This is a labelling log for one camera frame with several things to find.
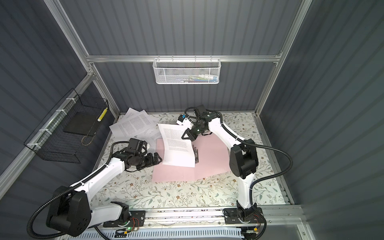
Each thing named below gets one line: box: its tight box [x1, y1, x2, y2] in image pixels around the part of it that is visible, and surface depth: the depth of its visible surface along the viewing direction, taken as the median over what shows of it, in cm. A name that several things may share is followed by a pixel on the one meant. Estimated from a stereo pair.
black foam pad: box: [63, 111, 101, 137], surface depth 77 cm
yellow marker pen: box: [97, 107, 108, 122], surface depth 82 cm
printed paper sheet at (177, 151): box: [157, 123, 196, 168], surface depth 92 cm
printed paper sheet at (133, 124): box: [108, 109, 156, 137], surface depth 115 cm
